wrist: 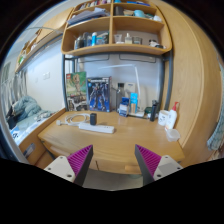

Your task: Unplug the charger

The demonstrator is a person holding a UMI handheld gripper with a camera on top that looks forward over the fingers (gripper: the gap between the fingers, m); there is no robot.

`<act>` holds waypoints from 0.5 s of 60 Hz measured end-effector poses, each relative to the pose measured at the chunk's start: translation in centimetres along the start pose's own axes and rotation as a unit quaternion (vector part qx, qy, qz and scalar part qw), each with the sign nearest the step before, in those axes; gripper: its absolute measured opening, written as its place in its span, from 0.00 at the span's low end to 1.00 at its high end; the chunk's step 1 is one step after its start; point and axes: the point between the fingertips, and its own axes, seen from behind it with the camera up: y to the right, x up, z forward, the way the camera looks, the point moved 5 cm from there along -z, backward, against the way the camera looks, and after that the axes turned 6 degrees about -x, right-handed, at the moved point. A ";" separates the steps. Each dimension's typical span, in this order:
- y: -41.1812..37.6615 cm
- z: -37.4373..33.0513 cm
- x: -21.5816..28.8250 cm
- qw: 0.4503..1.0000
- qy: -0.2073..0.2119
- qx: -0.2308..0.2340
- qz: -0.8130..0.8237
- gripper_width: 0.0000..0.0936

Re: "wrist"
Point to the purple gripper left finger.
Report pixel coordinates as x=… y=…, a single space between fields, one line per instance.
x=74 y=167

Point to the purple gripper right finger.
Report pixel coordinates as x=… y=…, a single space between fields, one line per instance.
x=153 y=166

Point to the black charger plug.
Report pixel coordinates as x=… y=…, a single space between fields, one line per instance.
x=93 y=119

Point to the clear plastic container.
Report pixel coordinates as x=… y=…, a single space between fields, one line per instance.
x=172 y=135

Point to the white power strip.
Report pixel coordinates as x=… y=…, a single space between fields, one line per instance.
x=97 y=128

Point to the wooden desk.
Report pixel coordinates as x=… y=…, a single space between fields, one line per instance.
x=113 y=153

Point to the white mug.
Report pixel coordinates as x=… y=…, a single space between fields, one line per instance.
x=162 y=117

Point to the white pump bottle red cap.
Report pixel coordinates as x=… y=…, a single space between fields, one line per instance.
x=172 y=116

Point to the light blue carton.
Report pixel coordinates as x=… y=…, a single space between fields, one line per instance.
x=133 y=102

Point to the small blue box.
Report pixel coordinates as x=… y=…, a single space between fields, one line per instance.
x=124 y=107

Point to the black cylindrical bottle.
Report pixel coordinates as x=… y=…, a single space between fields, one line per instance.
x=153 y=111

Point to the bed with green bedding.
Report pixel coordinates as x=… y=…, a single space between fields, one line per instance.
x=24 y=116

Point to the grey water bottle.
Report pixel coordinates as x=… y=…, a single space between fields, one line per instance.
x=119 y=94

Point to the blue robot model box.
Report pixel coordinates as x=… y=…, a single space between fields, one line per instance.
x=99 y=93

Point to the green Groot figure box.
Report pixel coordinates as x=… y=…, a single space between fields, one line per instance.
x=76 y=91

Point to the wooden wardrobe side panel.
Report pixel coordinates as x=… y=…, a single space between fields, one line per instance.
x=197 y=85

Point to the blue bottle on shelf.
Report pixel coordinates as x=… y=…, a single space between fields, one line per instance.
x=94 y=38

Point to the teal bowl on shelf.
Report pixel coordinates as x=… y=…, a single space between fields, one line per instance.
x=139 y=13

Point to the wooden wall shelf unit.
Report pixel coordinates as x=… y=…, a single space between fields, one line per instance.
x=118 y=30

